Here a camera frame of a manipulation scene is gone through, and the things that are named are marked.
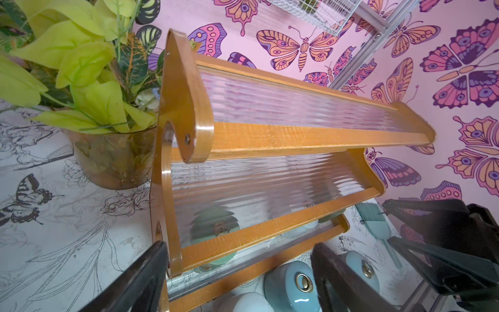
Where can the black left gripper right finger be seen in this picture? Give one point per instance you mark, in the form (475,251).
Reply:
(339,287)

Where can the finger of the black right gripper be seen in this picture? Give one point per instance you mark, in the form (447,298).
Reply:
(438,220)
(447,271)

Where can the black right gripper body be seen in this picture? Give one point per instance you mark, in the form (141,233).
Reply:
(480,246)

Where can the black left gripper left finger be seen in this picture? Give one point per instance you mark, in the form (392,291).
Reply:
(139,287)

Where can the blue canister shelf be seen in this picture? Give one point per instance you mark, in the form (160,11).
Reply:
(362,267)
(291,287)

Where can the green canister bottom shelf right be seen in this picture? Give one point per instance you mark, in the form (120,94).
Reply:
(330,216)

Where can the green canister shelf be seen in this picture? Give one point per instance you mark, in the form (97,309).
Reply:
(330,216)
(213,222)

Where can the white canister bottom shelf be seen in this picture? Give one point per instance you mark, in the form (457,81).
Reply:
(300,230)

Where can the green canister bottom shelf left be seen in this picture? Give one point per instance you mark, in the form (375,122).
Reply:
(213,222)

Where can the wooden three-tier shelf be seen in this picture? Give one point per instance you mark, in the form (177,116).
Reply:
(278,152)

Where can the teal dustpan brush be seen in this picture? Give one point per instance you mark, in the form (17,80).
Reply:
(374,220)

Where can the glass vase with green plant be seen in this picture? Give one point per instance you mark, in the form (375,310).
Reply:
(84,67)

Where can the white wire wall basket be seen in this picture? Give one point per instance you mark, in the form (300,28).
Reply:
(328,15)

